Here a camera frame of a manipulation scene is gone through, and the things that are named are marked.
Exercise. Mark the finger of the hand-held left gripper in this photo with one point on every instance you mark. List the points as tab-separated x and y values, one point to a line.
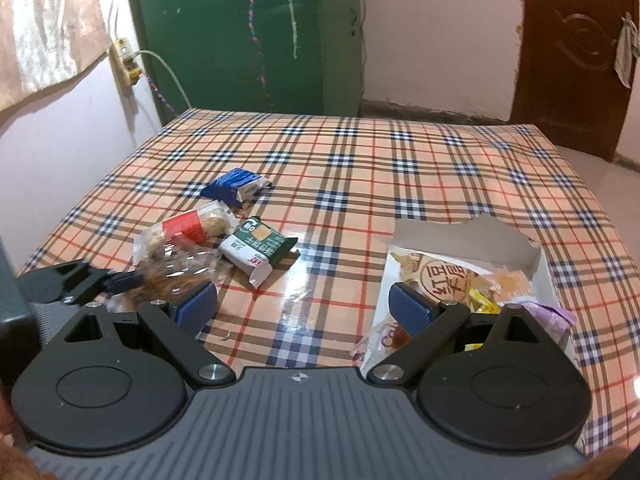
125	283

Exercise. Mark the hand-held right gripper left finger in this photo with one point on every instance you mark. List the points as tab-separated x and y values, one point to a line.
196	307

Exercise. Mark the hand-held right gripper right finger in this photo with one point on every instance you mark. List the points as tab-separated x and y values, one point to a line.
407	310

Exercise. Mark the clear brown biscuit packet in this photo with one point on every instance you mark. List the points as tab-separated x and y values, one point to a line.
170	275

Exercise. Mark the yellow snack packet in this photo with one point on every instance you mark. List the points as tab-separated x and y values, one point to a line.
480	300

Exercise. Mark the white cardboard box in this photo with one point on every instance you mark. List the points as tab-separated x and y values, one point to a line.
465	242

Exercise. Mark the purple snack packet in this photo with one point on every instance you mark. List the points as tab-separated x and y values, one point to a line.
547	315

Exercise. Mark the clear pastry packet round print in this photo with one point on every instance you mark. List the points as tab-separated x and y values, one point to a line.
447	277

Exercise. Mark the red label snack packet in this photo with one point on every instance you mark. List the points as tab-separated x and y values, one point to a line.
185	226

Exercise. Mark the green white cracker packet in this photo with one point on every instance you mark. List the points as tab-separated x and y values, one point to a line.
255	247

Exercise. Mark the orange snack packet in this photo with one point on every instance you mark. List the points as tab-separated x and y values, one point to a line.
510	284

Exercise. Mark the blue snack packet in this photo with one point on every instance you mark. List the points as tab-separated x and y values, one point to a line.
232	185

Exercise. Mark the plaid tablecloth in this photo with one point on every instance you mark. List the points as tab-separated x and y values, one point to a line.
350	185

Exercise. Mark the green metal cabinet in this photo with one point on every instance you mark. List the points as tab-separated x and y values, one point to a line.
210	35

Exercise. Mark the beige patterned curtain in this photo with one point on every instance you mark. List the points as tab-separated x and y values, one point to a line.
45	20

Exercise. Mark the brown wooden door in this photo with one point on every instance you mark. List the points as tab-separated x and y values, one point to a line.
565	60

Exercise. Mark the white cloth on door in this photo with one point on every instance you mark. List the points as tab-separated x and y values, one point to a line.
625	50

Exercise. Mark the cream wall socket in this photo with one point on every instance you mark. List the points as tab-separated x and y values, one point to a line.
124	60

